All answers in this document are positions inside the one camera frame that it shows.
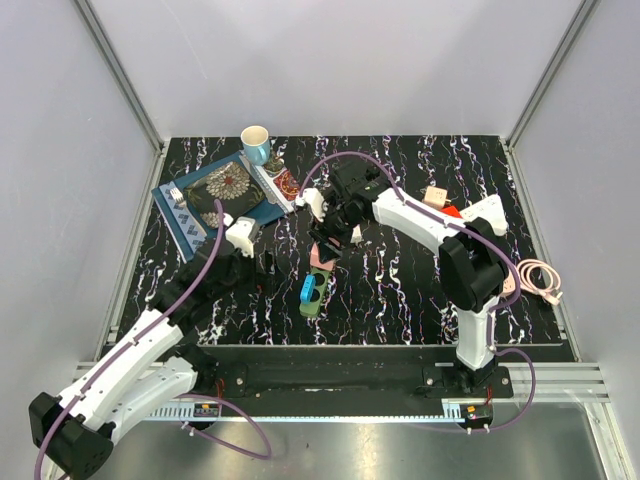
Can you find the pink cube socket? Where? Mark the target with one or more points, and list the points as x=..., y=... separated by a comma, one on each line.
x=316, y=262

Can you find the teal ceramic mug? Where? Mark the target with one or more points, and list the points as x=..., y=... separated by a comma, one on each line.
x=256, y=144

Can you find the green power strip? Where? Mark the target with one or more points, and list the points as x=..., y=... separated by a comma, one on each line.
x=311, y=310

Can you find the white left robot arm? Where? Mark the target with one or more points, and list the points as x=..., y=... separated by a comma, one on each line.
x=78, y=428

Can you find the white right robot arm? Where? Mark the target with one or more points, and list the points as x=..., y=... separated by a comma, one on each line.
x=472, y=266

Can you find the red cube socket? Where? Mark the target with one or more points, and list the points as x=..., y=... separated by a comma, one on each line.
x=452, y=211

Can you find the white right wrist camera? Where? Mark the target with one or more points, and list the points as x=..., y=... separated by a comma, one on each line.
x=314, y=200

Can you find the blue plug adapter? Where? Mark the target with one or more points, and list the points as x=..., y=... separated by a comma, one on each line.
x=308, y=289

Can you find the silver fork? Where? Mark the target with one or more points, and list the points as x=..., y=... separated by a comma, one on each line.
x=185, y=213

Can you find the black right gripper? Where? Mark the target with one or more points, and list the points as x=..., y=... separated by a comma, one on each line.
x=324, y=231

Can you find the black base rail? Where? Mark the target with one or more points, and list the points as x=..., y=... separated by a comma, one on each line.
x=342, y=381

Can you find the beige cube socket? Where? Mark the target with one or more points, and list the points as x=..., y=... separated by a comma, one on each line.
x=435, y=197

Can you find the dark floral square plate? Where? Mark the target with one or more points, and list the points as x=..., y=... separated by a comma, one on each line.
x=232, y=185

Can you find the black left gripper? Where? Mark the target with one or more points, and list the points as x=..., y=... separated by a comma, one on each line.
x=260, y=282

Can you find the pink round socket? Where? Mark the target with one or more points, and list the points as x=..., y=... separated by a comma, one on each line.
x=510, y=287

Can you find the white triangular power strip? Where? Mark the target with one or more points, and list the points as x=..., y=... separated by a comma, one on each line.
x=490, y=209

